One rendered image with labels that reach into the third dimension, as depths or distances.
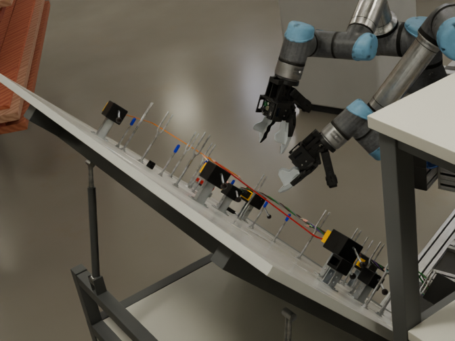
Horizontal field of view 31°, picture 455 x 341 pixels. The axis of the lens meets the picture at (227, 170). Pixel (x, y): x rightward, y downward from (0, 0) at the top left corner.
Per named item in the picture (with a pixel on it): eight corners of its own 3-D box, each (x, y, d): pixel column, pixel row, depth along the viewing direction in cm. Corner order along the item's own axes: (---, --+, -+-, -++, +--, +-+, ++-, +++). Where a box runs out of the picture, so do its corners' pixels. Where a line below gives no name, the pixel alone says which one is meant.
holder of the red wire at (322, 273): (338, 289, 176) (365, 246, 176) (308, 268, 188) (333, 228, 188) (354, 298, 178) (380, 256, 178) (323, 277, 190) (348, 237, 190)
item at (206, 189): (200, 206, 170) (223, 168, 170) (185, 194, 180) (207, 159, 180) (218, 216, 171) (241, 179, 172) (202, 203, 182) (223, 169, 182)
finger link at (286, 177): (267, 180, 246) (290, 160, 244) (281, 194, 247) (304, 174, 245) (267, 183, 243) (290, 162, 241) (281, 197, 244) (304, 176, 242)
